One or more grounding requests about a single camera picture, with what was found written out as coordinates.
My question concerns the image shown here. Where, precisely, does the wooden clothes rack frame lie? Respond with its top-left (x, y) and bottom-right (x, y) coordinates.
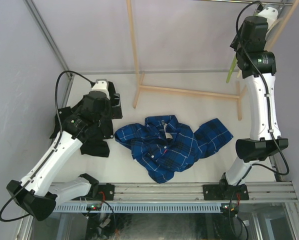
top-left (126, 0), bottom-right (299, 121)

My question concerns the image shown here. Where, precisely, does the green plastic hanger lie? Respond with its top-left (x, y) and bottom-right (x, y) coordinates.
top-left (225, 57), bottom-right (238, 84)

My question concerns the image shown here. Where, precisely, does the black shirt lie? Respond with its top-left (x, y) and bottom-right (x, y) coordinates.
top-left (49, 81), bottom-right (120, 158)

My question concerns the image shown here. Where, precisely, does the blue plaid shirt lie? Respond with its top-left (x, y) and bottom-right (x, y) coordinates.
top-left (114, 115), bottom-right (233, 184)

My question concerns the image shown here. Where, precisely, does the beige wooden hanger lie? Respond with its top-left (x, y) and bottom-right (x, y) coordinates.
top-left (264, 17), bottom-right (283, 51)

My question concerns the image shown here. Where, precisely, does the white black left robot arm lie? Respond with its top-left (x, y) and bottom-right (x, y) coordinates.
top-left (6, 90), bottom-right (123, 221)

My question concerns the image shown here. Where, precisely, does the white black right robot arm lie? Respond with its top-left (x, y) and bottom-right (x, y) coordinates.
top-left (219, 16), bottom-right (289, 200)

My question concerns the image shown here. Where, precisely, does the metal clothes rail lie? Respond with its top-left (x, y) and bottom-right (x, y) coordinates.
top-left (198, 0), bottom-right (294, 7)

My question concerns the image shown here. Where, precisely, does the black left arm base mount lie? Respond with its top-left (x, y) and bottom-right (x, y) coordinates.
top-left (95, 183), bottom-right (115, 201)

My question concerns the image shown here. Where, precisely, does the grey slotted cable duct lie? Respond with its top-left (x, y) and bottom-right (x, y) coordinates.
top-left (54, 202), bottom-right (222, 214)

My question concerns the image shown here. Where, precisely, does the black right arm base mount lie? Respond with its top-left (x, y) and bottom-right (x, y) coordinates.
top-left (202, 184), bottom-right (250, 201)

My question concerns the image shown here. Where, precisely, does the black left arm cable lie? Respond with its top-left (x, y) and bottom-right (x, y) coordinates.
top-left (0, 70), bottom-right (95, 223)

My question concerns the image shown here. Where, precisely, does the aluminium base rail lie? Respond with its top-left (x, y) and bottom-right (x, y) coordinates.
top-left (113, 182), bottom-right (298, 203)

